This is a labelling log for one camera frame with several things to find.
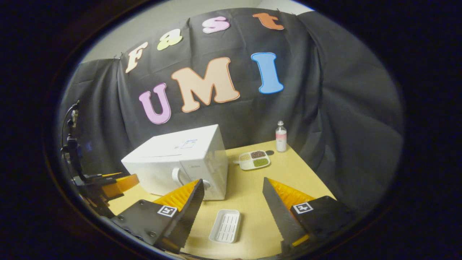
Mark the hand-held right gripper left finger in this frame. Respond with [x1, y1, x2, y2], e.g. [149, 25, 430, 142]
[110, 179, 205, 253]

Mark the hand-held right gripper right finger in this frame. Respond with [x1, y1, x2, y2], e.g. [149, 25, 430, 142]
[262, 177, 358, 250]

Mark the white microwave oven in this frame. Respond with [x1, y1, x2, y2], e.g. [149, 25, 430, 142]
[121, 125, 229, 201]

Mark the white ribbed plastic tray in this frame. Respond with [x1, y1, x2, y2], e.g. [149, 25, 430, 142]
[209, 209, 241, 243]

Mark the divided plate with grains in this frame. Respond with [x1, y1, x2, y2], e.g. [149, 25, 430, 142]
[236, 150, 271, 171]

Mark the small bottle with pink label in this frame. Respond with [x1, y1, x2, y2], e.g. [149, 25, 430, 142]
[275, 121, 287, 152]

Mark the black backdrop cloth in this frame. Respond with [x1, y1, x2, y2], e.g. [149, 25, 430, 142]
[60, 8, 404, 213]

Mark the black stand with cable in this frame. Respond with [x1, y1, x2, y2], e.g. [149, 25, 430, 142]
[61, 100, 83, 181]

